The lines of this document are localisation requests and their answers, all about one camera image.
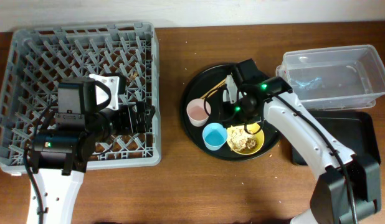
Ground pink plastic cup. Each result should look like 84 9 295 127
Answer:
186 98 211 127

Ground food scraps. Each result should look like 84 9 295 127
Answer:
227 127 258 152

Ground yellow bowl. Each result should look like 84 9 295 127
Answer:
231 123 265 156

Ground blue plastic cup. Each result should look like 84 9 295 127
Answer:
202 123 228 151

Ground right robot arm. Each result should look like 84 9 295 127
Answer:
229 59 381 223

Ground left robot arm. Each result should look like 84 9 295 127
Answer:
23 77 156 223

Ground grey dishwasher rack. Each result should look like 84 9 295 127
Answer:
0 22 159 176

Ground round black tray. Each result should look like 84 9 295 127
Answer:
179 63 282 161

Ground clear plastic bin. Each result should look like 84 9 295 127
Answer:
275 45 385 110

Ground black rectangular tray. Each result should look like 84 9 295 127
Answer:
309 110 381 164

